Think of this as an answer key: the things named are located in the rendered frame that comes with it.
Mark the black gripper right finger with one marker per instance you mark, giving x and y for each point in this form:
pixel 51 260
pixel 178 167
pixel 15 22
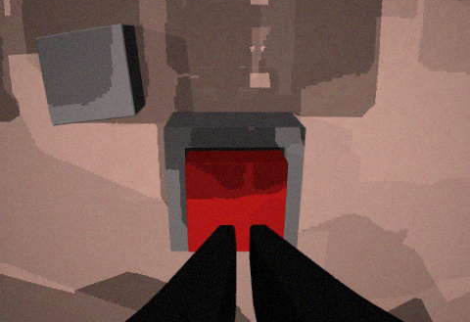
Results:
pixel 289 287

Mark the red button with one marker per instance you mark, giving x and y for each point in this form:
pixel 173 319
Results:
pixel 232 168

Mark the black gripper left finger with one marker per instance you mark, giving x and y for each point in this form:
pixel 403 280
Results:
pixel 203 290

